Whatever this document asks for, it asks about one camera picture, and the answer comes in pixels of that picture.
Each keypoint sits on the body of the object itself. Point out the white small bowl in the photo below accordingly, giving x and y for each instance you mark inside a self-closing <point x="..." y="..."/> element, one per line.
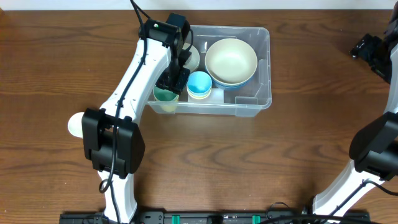
<point x="193" y="61"/>

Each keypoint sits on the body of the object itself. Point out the cream white plastic cup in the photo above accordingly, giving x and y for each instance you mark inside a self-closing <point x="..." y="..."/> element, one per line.
<point x="75" y="126"/>

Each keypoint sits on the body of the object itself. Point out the light blue plastic cup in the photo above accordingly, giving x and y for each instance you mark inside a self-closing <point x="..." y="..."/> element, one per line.
<point x="199" y="83"/>

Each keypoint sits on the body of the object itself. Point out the dark blue bowl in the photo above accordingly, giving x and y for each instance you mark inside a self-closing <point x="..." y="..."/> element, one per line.
<point x="230" y="79"/>

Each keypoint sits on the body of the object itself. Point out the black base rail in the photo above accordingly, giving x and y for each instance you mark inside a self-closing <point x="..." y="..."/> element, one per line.
<point x="158" y="217"/>

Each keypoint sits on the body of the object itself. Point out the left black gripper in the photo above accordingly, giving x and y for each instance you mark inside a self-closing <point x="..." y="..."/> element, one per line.
<point x="171" y="83"/>

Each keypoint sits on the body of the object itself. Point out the white label in container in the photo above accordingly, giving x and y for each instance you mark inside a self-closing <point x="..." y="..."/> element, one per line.
<point x="216" y="97"/>

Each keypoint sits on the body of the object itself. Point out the yellow plastic cup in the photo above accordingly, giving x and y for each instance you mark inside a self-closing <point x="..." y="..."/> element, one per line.
<point x="196" y="94"/>
<point x="168" y="106"/>

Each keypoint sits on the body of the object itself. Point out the pink plastic cup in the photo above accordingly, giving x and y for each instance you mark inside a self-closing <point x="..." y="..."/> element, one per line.
<point x="198" y="97"/>

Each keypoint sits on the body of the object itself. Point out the clear plastic storage container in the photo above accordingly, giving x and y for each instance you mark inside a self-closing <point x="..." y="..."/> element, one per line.
<point x="247" y="101"/>

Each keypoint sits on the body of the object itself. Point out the mint green plastic cup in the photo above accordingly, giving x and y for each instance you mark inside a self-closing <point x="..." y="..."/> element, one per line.
<point x="164" y="95"/>

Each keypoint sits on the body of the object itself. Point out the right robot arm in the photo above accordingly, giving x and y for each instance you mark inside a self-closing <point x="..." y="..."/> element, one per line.
<point x="373" y="150"/>

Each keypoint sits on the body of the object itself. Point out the large beige bowl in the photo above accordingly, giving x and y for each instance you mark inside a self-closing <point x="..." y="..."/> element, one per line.
<point x="231" y="54"/>

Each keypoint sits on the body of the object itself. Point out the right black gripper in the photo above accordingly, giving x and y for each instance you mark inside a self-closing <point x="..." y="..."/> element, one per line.
<point x="364" y="48"/>

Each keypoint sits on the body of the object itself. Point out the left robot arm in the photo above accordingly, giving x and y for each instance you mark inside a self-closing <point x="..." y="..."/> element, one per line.
<point x="112" y="139"/>

